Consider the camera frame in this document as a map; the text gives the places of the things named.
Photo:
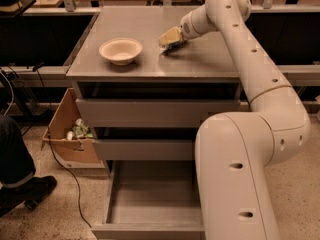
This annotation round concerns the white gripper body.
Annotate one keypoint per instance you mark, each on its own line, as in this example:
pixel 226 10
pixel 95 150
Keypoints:
pixel 185 29

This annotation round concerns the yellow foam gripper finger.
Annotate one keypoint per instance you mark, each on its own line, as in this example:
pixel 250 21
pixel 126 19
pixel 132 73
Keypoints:
pixel 172 35

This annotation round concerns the blue silver redbull can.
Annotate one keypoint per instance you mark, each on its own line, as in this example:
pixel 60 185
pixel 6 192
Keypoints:
pixel 173 46

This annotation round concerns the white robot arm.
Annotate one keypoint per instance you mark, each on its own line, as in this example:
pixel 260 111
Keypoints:
pixel 233 148

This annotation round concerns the grey drawer cabinet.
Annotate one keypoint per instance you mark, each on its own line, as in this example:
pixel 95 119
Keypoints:
pixel 201 70

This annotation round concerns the grey top drawer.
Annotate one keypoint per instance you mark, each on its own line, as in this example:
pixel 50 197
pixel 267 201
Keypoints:
pixel 151 113

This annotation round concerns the grey middle drawer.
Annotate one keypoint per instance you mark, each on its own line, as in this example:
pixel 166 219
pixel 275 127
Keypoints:
pixel 144 150

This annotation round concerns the grey open bottom drawer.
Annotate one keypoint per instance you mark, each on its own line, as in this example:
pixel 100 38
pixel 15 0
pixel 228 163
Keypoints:
pixel 152 200

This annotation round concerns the beige paper bowl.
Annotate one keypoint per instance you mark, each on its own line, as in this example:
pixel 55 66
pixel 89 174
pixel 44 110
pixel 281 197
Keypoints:
pixel 120 51

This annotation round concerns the crumpled items in box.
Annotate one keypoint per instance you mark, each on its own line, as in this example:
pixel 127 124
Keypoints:
pixel 79 131

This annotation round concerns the brown cardboard box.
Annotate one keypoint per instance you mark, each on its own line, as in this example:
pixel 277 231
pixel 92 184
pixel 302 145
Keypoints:
pixel 78 153

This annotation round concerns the person's dark trouser leg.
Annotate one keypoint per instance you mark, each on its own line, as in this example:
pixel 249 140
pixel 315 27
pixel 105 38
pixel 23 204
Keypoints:
pixel 16 164

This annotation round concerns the black shoe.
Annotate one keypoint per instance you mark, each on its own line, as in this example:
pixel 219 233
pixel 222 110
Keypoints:
pixel 31 194

